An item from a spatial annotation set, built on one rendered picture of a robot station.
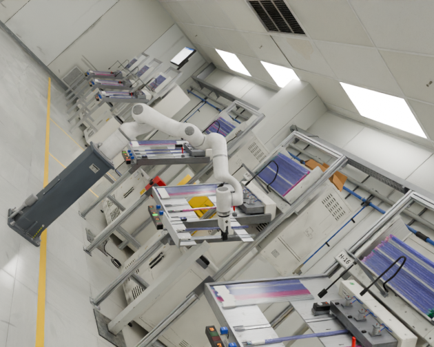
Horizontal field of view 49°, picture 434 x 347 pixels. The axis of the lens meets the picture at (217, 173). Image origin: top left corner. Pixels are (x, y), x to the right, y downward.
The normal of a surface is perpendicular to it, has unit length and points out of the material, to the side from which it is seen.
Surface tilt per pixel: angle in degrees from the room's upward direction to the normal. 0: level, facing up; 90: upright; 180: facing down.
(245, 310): 44
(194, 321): 90
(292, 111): 90
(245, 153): 90
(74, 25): 90
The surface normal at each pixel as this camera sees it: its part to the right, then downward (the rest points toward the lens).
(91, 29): 0.31, 0.32
